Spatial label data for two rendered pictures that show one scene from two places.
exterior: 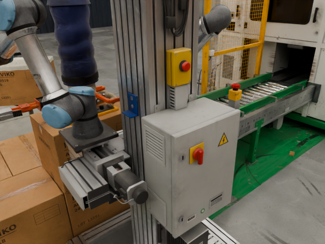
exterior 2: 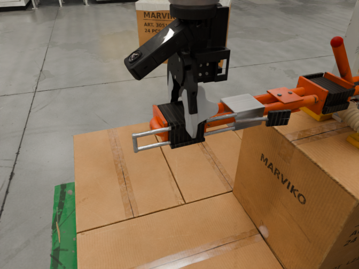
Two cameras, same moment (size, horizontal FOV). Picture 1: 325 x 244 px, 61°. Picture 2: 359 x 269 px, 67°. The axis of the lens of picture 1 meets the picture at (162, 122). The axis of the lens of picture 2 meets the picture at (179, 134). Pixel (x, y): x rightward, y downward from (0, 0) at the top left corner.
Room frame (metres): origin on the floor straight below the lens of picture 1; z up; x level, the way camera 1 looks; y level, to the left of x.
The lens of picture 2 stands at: (0.90, 0.82, 1.36)
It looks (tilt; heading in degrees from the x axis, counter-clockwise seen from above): 36 degrees down; 20
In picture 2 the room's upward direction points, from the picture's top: straight up
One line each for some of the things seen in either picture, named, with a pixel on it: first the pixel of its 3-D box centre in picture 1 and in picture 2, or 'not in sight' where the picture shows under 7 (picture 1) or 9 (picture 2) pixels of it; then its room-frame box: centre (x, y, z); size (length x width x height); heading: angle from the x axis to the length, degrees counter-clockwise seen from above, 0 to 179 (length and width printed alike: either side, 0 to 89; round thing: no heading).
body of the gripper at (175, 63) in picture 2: not in sight; (196, 45); (1.32, 0.94, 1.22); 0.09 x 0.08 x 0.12; 130
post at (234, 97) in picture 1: (229, 149); not in sight; (1.88, -0.53, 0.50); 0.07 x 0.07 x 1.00; 38
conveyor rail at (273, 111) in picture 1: (254, 120); not in sight; (2.39, -0.89, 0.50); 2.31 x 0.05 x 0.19; 128
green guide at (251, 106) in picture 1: (271, 100); not in sight; (2.65, -1.13, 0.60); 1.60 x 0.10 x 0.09; 128
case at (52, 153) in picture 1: (89, 137); (350, 169); (1.70, 0.51, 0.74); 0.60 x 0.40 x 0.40; 130
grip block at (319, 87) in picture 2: (44, 102); (322, 92); (1.54, 0.70, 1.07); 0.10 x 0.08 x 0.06; 40
